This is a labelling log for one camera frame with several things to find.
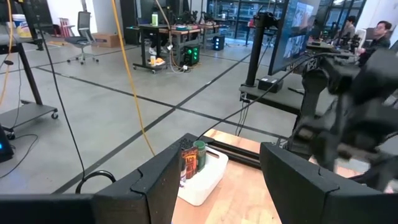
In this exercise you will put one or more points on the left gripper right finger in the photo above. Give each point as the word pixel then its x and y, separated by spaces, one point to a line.
pixel 295 193

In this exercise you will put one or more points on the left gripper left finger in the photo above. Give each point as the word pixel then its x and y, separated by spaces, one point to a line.
pixel 149 193

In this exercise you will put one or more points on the orange-brown food item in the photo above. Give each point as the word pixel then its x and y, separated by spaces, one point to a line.
pixel 189 161

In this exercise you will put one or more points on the green-lid spice jar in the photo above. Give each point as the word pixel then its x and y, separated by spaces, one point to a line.
pixel 200 155

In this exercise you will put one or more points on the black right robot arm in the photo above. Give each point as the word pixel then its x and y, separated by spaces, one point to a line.
pixel 357 109

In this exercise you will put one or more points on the white plastic bin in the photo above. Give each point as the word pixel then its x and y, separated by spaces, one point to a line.
pixel 205 180

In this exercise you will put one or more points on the grey desk top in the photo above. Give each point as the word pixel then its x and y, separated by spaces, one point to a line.
pixel 280 99

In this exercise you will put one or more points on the black desk device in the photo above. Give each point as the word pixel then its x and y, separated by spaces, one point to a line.
pixel 270 84

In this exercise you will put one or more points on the green-lit computer tower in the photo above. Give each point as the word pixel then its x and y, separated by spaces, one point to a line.
pixel 191 54

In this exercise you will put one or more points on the black monitor stand pole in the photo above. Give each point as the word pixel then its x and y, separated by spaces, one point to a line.
pixel 256 49

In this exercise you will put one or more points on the black device blue light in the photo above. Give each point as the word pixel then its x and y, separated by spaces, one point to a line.
pixel 4 146

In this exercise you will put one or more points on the brown cardboard box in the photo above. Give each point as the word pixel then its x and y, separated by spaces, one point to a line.
pixel 105 40

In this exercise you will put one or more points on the large black monitor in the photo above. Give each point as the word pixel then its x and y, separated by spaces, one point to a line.
pixel 295 31

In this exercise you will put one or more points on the black-legged wooden workbench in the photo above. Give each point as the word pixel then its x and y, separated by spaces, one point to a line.
pixel 168 31

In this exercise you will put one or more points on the blue-lit computer tower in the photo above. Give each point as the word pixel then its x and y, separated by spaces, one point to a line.
pixel 218 43

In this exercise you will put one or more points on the black rolling stand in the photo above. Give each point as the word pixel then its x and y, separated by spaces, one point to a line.
pixel 29 74

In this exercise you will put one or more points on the person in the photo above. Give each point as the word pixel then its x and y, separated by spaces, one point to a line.
pixel 377 40
pixel 348 29

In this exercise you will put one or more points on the grey office chair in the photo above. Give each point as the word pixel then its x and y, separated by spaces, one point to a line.
pixel 82 34

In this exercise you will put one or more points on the green bottle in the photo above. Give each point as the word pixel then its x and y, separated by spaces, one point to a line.
pixel 154 19

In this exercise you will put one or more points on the background storage racks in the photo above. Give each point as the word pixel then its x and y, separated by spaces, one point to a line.
pixel 236 18

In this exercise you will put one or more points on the white yellow wipes tub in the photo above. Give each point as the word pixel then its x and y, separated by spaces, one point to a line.
pixel 21 26

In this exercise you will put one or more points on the black table frame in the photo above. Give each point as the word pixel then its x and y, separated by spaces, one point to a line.
pixel 236 152

